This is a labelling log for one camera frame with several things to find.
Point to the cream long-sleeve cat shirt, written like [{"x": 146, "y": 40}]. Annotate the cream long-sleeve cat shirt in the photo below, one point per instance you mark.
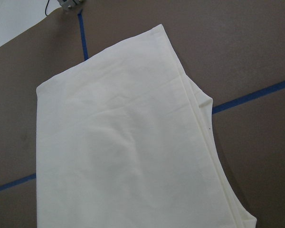
[{"x": 125, "y": 140}]

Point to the aluminium frame post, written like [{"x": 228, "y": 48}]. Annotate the aluminium frame post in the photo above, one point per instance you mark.
[{"x": 69, "y": 4}]

